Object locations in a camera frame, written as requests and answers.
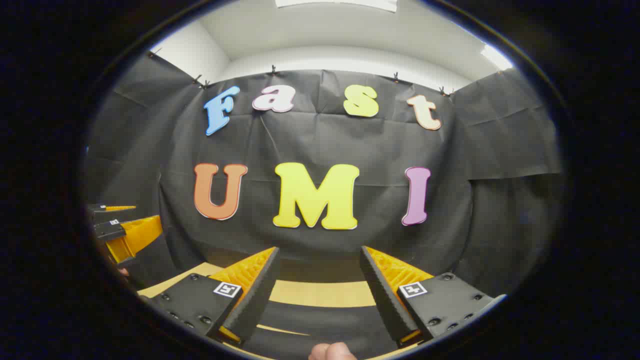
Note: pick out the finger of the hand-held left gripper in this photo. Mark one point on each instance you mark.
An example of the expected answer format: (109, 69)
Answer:
(102, 208)
(110, 231)

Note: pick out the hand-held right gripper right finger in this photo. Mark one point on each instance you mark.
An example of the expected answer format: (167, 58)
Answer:
(380, 295)

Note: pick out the black backdrop cloth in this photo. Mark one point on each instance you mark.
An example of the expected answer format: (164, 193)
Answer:
(350, 145)

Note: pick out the ceiling light panel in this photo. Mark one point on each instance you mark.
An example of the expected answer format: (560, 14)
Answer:
(496, 57)
(335, 4)

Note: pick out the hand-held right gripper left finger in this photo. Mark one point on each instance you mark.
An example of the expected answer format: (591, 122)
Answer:
(260, 290)

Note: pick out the dark grey jeans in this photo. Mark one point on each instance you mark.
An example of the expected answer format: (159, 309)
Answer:
(325, 320)

